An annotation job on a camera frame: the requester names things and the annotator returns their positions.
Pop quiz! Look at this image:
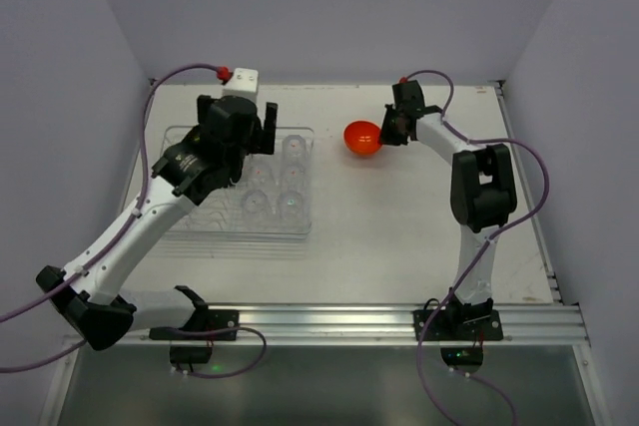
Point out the clear glass middle left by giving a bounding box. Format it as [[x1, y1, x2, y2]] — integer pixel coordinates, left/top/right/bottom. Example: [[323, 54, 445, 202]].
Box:
[[246, 159, 276, 189]]

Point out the clear plastic dish rack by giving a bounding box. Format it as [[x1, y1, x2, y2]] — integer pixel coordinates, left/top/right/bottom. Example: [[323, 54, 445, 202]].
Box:
[[164, 127, 315, 240]]

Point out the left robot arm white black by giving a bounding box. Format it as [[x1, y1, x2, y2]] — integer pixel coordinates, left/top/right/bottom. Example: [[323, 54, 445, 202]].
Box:
[[36, 95, 279, 351]]

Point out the orange plastic bowl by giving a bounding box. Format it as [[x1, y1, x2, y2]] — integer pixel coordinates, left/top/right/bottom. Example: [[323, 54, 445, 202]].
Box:
[[342, 120, 381, 157]]

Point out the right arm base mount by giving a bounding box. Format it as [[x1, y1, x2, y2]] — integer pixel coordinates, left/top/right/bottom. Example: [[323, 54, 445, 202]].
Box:
[[412, 297, 504, 375]]

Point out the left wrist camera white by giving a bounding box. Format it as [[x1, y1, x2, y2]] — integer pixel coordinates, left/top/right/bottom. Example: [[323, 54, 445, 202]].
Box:
[[222, 68, 260, 104]]

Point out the clear glass back right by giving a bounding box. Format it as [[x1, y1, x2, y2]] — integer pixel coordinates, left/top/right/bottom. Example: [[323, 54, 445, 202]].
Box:
[[282, 134, 308, 162]]

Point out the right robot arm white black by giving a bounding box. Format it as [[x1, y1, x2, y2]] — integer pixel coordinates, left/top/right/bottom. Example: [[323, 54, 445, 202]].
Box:
[[378, 78, 517, 341]]

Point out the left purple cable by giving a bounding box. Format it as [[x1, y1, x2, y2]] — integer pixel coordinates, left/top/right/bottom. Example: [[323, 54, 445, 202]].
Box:
[[0, 64, 269, 380]]

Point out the clear glass front left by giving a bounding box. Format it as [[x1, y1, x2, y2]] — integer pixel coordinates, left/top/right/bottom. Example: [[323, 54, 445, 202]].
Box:
[[241, 189, 272, 223]]

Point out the aluminium front rail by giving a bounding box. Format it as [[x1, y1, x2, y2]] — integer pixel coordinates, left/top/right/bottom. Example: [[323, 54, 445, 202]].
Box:
[[79, 304, 588, 351]]

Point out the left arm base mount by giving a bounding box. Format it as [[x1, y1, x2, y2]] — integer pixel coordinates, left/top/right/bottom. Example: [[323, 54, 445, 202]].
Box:
[[149, 309, 240, 372]]

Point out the clear glass front right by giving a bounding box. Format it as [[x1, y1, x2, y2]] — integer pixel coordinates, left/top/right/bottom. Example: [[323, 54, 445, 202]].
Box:
[[278, 190, 306, 223]]

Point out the clear glass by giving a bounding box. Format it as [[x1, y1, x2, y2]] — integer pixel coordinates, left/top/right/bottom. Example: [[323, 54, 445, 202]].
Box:
[[278, 190, 306, 223], [246, 159, 276, 189], [282, 134, 308, 162], [280, 162, 307, 191], [241, 189, 272, 223]]

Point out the clear glass middle right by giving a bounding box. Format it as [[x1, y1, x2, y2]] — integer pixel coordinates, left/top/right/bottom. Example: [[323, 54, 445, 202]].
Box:
[[280, 162, 307, 191]]

